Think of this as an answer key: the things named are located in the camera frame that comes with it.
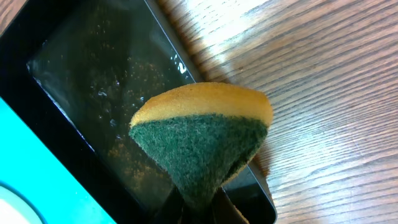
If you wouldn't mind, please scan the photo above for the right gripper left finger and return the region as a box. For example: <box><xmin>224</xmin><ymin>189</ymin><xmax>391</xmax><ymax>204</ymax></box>
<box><xmin>154</xmin><ymin>186</ymin><xmax>187</xmax><ymax>224</ymax></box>

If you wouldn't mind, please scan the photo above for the white plate front with stain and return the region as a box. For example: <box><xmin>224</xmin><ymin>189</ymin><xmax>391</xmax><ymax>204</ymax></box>
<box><xmin>1</xmin><ymin>186</ymin><xmax>43</xmax><ymax>224</ymax></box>

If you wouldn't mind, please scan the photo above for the black water tray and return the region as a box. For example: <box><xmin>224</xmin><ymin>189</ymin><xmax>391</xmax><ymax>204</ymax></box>
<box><xmin>1</xmin><ymin>1</ymin><xmax>277</xmax><ymax>223</ymax></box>

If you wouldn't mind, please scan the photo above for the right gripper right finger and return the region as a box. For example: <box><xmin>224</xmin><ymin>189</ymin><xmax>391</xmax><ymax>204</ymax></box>
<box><xmin>211</xmin><ymin>187</ymin><xmax>249</xmax><ymax>224</ymax></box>

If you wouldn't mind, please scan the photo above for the yellow green sponge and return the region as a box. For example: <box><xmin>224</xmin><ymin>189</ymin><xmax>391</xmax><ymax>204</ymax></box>
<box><xmin>129</xmin><ymin>82</ymin><xmax>273</xmax><ymax>213</ymax></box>

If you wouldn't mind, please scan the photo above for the teal plastic tray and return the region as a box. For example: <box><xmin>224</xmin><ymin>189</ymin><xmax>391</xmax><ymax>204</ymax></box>
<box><xmin>1</xmin><ymin>101</ymin><xmax>114</xmax><ymax>224</ymax></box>

